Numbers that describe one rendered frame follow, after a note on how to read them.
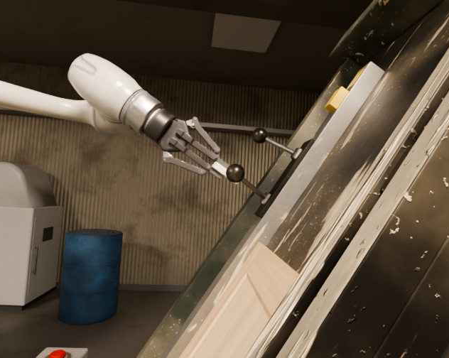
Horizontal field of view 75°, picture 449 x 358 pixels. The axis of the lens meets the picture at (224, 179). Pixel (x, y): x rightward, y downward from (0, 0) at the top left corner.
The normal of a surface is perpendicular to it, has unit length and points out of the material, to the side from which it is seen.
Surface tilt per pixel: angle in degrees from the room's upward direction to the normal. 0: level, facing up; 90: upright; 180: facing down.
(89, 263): 90
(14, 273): 90
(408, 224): 90
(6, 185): 90
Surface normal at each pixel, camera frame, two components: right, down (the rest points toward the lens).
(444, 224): 0.07, -0.06
